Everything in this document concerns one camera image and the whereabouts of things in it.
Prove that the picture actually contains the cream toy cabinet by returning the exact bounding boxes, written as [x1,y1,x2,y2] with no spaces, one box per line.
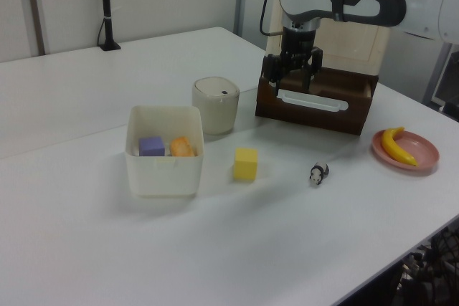
[265,0,408,77]

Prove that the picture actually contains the yellow toy banana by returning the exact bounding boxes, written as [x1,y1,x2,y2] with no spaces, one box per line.
[380,126,420,167]

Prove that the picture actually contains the yellow cube block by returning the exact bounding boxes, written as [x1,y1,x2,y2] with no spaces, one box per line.
[232,147,259,182]

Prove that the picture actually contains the beige lidded canister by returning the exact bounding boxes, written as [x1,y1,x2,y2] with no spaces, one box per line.
[191,76,240,136]

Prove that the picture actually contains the pink plate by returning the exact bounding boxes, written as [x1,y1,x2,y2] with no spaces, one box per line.
[371,129,440,177]

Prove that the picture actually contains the purple cube block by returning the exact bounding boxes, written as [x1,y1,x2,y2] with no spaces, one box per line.
[138,135,166,158]

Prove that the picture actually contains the black pole stand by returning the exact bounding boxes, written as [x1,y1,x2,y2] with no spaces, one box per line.
[96,0,122,52]

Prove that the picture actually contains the brown wooden drawer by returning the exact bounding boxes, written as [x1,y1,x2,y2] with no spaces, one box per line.
[255,55,379,136]

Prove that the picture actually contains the white drawer handle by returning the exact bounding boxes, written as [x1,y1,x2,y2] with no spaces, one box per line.
[275,87,349,113]

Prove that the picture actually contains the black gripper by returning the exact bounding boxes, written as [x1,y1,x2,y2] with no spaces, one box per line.
[264,26,324,92]

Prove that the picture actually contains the orange toy bread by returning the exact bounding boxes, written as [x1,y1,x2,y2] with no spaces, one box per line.
[169,135,197,158]

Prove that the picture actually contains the small panda toy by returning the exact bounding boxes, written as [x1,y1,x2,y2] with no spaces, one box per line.
[308,162,331,188]

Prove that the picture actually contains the black cables under table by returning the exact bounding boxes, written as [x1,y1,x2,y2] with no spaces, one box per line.
[396,219,459,306]

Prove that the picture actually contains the white square plastic bin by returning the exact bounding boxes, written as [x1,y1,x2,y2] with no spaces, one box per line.
[124,105,206,199]

